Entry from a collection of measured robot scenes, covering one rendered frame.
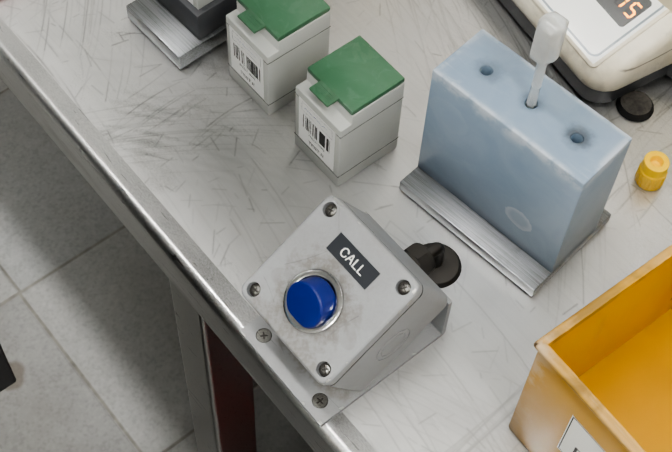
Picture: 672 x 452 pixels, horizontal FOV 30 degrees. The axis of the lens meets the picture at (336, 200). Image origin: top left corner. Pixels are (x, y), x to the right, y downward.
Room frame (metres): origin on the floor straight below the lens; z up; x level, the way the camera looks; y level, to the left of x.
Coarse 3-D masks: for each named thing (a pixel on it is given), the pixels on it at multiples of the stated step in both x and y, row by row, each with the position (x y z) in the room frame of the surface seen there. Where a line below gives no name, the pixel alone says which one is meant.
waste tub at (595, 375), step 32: (640, 288) 0.29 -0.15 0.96; (576, 320) 0.27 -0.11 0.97; (608, 320) 0.28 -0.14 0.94; (640, 320) 0.31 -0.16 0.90; (544, 352) 0.25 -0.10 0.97; (576, 352) 0.27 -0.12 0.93; (608, 352) 0.29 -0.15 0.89; (640, 352) 0.30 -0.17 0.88; (544, 384) 0.25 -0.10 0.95; (576, 384) 0.23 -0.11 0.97; (608, 384) 0.28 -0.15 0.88; (640, 384) 0.28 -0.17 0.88; (512, 416) 0.25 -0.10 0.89; (544, 416) 0.24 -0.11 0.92; (576, 416) 0.23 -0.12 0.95; (608, 416) 0.22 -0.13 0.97; (640, 416) 0.26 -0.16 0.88; (544, 448) 0.24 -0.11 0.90; (576, 448) 0.22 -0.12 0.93; (608, 448) 0.21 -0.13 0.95; (640, 448) 0.21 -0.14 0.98
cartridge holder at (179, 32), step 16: (144, 0) 0.52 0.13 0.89; (160, 0) 0.51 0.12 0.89; (176, 0) 0.50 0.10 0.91; (224, 0) 0.50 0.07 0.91; (128, 16) 0.51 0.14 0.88; (144, 16) 0.50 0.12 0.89; (160, 16) 0.50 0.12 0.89; (176, 16) 0.50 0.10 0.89; (192, 16) 0.49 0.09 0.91; (208, 16) 0.49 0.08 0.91; (224, 16) 0.50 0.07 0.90; (144, 32) 0.50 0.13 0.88; (160, 32) 0.49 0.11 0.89; (176, 32) 0.49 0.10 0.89; (192, 32) 0.49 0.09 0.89; (208, 32) 0.49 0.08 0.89; (224, 32) 0.50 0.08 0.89; (160, 48) 0.49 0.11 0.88; (176, 48) 0.48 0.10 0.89; (192, 48) 0.48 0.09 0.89; (208, 48) 0.49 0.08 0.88; (176, 64) 0.48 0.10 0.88
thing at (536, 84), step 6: (540, 66) 0.39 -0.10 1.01; (546, 66) 0.39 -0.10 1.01; (534, 72) 0.39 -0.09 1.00; (540, 72) 0.39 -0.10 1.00; (534, 78) 0.39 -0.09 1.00; (540, 78) 0.39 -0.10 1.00; (534, 84) 0.39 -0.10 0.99; (540, 84) 0.39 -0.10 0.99; (534, 90) 0.39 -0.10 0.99; (528, 96) 0.39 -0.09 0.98; (534, 96) 0.39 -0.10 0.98; (528, 102) 0.39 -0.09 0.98; (534, 102) 0.39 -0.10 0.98
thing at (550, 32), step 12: (552, 12) 0.40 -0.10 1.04; (540, 24) 0.39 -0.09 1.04; (552, 24) 0.39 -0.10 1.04; (564, 24) 0.39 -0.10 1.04; (540, 36) 0.39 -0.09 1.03; (552, 36) 0.38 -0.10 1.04; (564, 36) 0.39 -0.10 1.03; (540, 48) 0.38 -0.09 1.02; (552, 48) 0.38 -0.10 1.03; (540, 60) 0.38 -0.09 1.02; (552, 60) 0.38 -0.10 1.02
